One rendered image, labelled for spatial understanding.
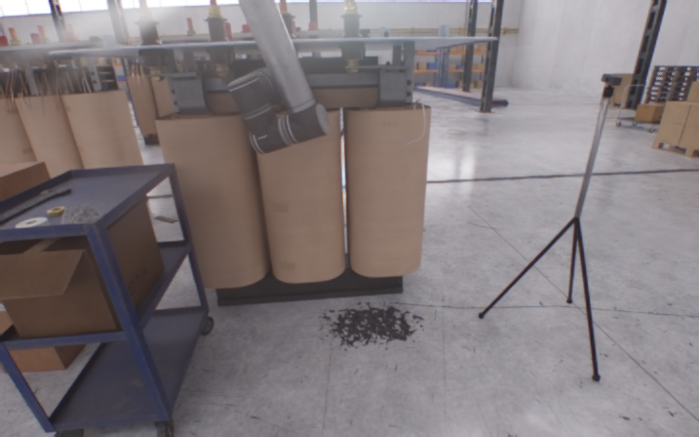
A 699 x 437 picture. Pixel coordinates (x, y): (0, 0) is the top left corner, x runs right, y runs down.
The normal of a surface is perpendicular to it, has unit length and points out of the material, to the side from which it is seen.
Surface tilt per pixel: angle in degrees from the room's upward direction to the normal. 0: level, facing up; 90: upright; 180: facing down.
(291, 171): 90
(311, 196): 90
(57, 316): 90
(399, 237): 90
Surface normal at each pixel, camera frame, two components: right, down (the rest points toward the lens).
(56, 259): 0.03, -0.65
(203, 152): 0.09, 0.40
